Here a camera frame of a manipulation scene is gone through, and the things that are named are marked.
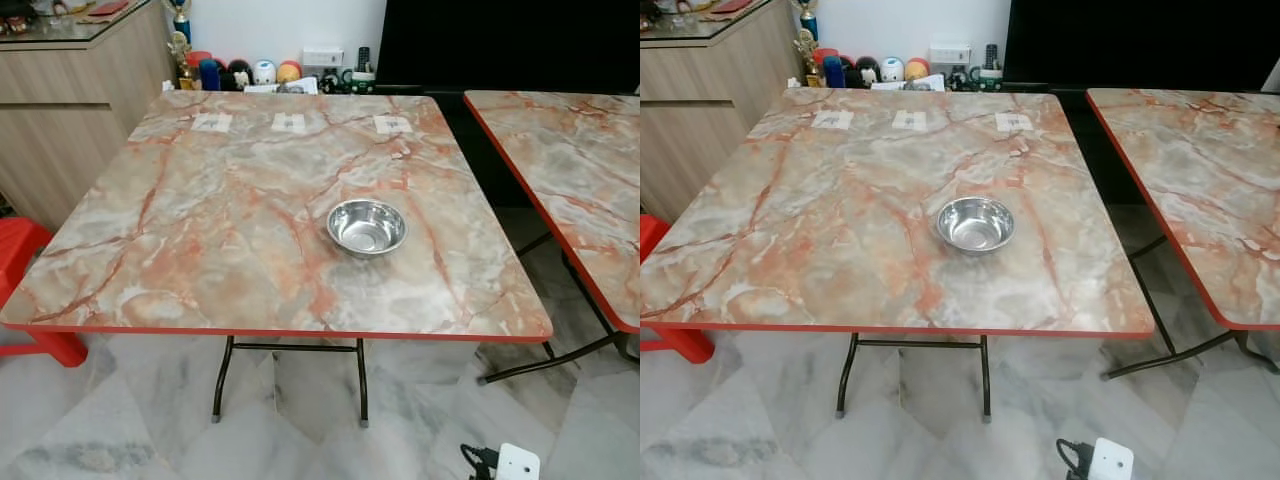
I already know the red plastic stool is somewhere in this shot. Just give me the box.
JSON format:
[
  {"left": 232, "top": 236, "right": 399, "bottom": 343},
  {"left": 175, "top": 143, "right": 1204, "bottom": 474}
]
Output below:
[
  {"left": 0, "top": 217, "right": 89, "bottom": 368},
  {"left": 640, "top": 213, "right": 716, "bottom": 365}
]

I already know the marble folding table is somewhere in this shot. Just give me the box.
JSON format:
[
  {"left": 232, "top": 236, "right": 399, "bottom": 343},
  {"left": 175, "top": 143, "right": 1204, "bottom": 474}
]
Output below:
[
  {"left": 0, "top": 90, "right": 554, "bottom": 426},
  {"left": 463, "top": 90, "right": 641, "bottom": 386},
  {"left": 640, "top": 87, "right": 1156, "bottom": 421},
  {"left": 1086, "top": 88, "right": 1280, "bottom": 381}
]

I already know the light wooden cabinet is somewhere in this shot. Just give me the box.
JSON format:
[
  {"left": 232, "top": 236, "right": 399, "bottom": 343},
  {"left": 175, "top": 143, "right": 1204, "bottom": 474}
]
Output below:
[
  {"left": 0, "top": 0, "right": 177, "bottom": 233},
  {"left": 640, "top": 0, "right": 807, "bottom": 225}
]

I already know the small gold trophy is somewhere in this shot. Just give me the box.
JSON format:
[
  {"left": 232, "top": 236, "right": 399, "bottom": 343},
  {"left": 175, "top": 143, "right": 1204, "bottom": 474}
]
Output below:
[
  {"left": 794, "top": 28, "right": 823, "bottom": 89},
  {"left": 168, "top": 32, "right": 197, "bottom": 91}
]

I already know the round steel bowl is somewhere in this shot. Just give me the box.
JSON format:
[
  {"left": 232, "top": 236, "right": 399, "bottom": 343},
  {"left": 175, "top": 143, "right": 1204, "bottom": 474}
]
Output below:
[
  {"left": 326, "top": 198, "right": 409, "bottom": 259},
  {"left": 936, "top": 196, "right": 1016, "bottom": 256}
]

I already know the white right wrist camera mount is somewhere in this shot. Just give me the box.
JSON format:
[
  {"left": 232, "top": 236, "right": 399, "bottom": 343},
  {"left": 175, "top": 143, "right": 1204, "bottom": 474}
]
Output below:
[
  {"left": 1089, "top": 438, "right": 1135, "bottom": 480},
  {"left": 496, "top": 443, "right": 542, "bottom": 480}
]

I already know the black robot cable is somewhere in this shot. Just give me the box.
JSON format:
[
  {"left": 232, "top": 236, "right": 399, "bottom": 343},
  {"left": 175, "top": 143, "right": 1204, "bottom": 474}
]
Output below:
[
  {"left": 460, "top": 444, "right": 499, "bottom": 480},
  {"left": 1056, "top": 439, "right": 1093, "bottom": 480}
]

